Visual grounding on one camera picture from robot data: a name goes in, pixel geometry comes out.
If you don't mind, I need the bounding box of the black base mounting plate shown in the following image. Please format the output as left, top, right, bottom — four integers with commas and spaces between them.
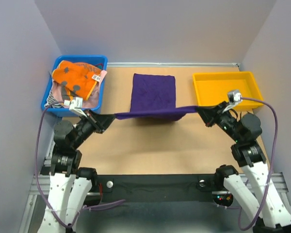
98, 174, 232, 202

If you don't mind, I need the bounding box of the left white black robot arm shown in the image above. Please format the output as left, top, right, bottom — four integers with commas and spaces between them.
38, 110, 115, 233

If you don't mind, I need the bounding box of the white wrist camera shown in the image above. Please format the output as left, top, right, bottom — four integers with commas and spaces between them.
223, 89, 242, 112
64, 97, 87, 117

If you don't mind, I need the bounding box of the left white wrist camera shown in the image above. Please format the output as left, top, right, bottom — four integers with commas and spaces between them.
64, 97, 87, 117

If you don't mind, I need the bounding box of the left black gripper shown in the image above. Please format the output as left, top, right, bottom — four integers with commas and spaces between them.
72, 107, 116, 148

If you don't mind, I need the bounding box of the orange towel with grey spots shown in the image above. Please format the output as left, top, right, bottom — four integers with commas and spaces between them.
52, 60, 103, 105

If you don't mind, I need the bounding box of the yellow plastic tray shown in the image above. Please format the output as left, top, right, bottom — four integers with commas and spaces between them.
193, 71, 263, 106

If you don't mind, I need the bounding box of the blue plastic bin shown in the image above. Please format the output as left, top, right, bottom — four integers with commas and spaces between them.
41, 54, 108, 117

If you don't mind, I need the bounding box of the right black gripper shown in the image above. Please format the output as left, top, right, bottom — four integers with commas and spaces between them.
196, 100, 243, 143

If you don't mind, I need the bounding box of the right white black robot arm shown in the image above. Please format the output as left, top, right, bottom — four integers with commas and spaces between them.
196, 101, 291, 233

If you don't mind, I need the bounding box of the pink towel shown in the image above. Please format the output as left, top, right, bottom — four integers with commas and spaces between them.
47, 70, 108, 109

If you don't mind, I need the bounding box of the grey white striped towel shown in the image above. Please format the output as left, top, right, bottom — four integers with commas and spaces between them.
44, 91, 63, 108

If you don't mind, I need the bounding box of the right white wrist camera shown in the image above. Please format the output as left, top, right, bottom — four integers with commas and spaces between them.
223, 89, 242, 112

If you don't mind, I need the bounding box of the purple towel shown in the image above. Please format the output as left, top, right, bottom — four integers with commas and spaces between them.
115, 73, 197, 121

